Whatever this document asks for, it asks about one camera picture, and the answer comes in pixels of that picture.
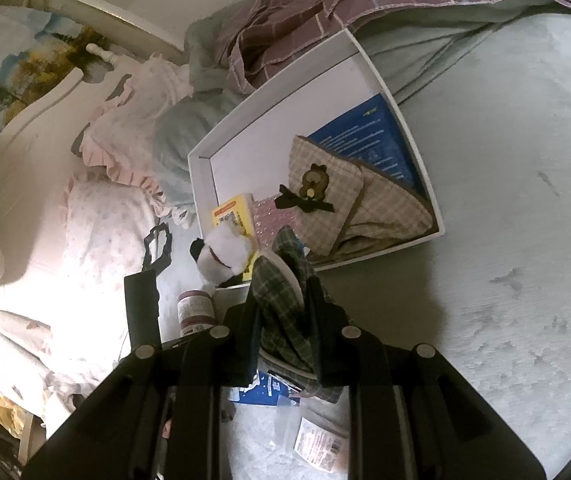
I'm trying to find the white plush dog toy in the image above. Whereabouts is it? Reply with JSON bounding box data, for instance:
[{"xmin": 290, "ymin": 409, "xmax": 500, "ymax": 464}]
[{"xmin": 190, "ymin": 221, "xmax": 256, "ymax": 287}]

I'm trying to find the clear plastic label bag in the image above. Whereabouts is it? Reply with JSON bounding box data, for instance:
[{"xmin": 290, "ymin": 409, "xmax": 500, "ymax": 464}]
[{"xmin": 273, "ymin": 396, "xmax": 349, "ymax": 474}]

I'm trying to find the yellow sponge pack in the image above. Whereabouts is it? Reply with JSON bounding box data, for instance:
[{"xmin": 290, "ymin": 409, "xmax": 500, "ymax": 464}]
[{"xmin": 212, "ymin": 193, "xmax": 258, "ymax": 282}]

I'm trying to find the grey plaid slipper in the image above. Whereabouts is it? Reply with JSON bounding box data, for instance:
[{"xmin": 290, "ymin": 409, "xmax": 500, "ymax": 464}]
[{"xmin": 250, "ymin": 226, "xmax": 343, "ymax": 404}]

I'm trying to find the pink sparkly scrub sponge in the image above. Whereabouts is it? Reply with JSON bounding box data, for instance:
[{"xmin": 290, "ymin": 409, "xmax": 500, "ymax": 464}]
[{"xmin": 252, "ymin": 195, "xmax": 294, "ymax": 249}]

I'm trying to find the white cardboard box tray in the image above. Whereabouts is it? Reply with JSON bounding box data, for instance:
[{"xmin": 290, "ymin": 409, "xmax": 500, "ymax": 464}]
[{"xmin": 188, "ymin": 30, "xmax": 445, "ymax": 270}]

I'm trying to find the dark blue printed packet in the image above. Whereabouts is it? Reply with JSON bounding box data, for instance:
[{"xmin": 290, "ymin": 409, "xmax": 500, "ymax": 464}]
[{"xmin": 308, "ymin": 93, "xmax": 425, "ymax": 195}]

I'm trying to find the maroon bottle with white cap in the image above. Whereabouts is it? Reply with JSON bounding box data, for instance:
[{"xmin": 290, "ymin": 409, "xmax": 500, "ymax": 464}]
[{"xmin": 177, "ymin": 290, "xmax": 217, "ymax": 337}]

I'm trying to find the white floral pillow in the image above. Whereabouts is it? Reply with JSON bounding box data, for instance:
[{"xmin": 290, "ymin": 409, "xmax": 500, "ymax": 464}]
[{"xmin": 0, "ymin": 170, "xmax": 157, "ymax": 404}]

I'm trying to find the blue eye mask packet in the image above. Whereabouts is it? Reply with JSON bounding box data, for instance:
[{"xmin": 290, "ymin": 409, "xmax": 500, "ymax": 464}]
[{"xmin": 228, "ymin": 370, "xmax": 301, "ymax": 406}]

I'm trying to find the pink ruffled pillow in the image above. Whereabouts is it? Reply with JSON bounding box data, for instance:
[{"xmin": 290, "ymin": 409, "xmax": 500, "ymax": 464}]
[{"xmin": 79, "ymin": 55, "xmax": 193, "ymax": 217}]

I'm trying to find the white bed headboard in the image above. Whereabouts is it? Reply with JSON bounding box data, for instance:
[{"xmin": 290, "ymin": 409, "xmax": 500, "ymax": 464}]
[{"xmin": 0, "ymin": 44, "xmax": 141, "ymax": 287}]

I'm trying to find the landscape painting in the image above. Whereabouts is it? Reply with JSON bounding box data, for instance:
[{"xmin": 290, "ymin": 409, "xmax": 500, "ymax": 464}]
[{"xmin": 0, "ymin": 6, "xmax": 116, "ymax": 133}]

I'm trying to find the grey fleece blanket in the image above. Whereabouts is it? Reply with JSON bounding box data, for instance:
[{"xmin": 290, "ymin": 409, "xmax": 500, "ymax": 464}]
[{"xmin": 152, "ymin": 0, "xmax": 571, "ymax": 206}]

